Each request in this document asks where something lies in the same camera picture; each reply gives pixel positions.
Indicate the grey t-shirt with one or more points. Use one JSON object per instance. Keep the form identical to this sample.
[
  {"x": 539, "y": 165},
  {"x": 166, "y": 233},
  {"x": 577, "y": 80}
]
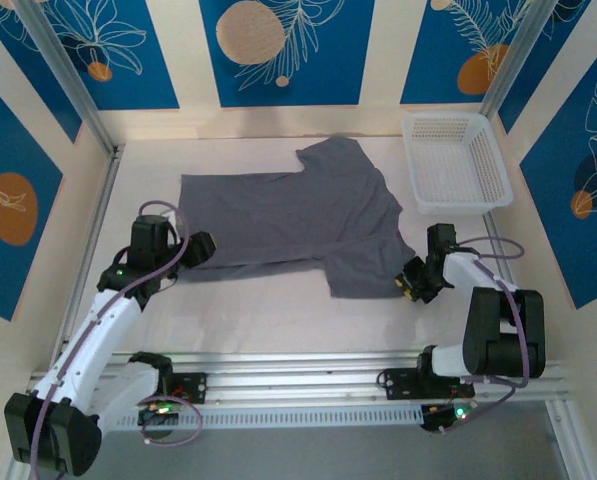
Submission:
[{"x": 288, "y": 215}]

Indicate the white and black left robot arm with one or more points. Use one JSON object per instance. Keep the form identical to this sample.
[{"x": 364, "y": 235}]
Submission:
[{"x": 103, "y": 330}]

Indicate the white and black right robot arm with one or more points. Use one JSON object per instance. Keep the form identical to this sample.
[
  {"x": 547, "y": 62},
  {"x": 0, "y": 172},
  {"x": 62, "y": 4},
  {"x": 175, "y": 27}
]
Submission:
[{"x": 498, "y": 330}]

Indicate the white plastic mesh basket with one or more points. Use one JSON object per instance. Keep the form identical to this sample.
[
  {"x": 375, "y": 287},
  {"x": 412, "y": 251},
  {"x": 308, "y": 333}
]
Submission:
[{"x": 458, "y": 165}]

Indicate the black controller board green LED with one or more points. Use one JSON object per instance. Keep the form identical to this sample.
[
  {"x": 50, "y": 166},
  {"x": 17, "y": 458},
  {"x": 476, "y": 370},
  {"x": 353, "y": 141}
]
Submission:
[
  {"x": 160, "y": 409},
  {"x": 453, "y": 414}
]

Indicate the aluminium left side rail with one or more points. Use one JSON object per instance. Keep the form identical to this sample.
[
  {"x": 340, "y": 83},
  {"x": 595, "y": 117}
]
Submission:
[{"x": 101, "y": 200}]

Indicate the aluminium right side rail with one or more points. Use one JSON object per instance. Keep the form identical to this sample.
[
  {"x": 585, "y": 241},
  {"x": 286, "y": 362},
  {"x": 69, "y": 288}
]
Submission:
[{"x": 493, "y": 225}]

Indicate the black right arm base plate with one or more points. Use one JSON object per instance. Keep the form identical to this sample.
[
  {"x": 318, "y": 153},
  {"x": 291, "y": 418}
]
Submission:
[{"x": 398, "y": 385}]

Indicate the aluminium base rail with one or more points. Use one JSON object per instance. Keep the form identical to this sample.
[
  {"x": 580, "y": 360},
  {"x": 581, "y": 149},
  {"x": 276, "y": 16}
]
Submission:
[{"x": 303, "y": 380}]

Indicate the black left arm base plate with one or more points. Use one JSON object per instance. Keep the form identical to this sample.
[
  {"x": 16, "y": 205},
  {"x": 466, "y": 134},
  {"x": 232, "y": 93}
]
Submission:
[{"x": 193, "y": 387}]

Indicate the aluminium left corner post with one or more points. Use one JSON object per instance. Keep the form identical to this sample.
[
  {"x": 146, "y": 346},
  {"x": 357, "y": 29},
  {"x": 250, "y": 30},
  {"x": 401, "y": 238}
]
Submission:
[{"x": 69, "y": 75}]

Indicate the aluminium corner post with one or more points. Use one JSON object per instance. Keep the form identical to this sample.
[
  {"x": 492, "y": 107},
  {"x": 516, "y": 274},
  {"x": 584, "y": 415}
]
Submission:
[
  {"x": 513, "y": 50},
  {"x": 69, "y": 75}
]

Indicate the aluminium lower frame rail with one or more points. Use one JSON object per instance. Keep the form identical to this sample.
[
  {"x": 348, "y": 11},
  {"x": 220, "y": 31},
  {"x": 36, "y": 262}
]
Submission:
[{"x": 560, "y": 440}]

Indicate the aluminium right corner post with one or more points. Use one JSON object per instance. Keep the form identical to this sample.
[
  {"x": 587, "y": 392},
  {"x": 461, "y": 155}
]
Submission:
[{"x": 513, "y": 50}]

